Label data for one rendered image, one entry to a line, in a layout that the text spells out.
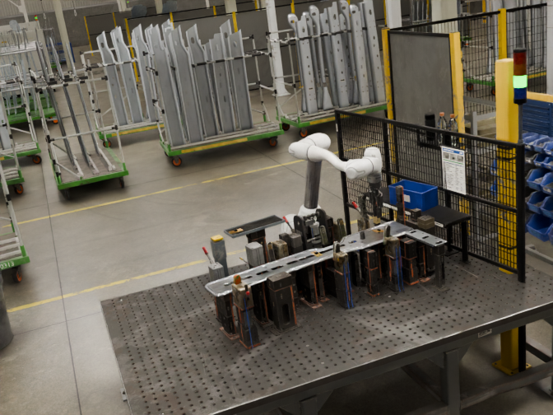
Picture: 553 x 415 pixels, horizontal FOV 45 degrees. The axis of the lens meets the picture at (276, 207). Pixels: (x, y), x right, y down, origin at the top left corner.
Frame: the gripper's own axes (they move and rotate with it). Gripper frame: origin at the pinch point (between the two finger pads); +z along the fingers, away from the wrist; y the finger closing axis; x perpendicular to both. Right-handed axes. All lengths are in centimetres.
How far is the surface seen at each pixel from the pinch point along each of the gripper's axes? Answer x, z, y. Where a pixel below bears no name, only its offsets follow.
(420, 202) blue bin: 37.5, 4.7, -4.0
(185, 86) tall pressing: 132, -1, -672
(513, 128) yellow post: 62, -48, 53
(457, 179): 55, -10, 13
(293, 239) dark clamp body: -53, 7, -16
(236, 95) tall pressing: 216, 29, -673
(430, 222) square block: 28.0, 10.8, 17.0
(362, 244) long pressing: -18.0, 14.1, 7.6
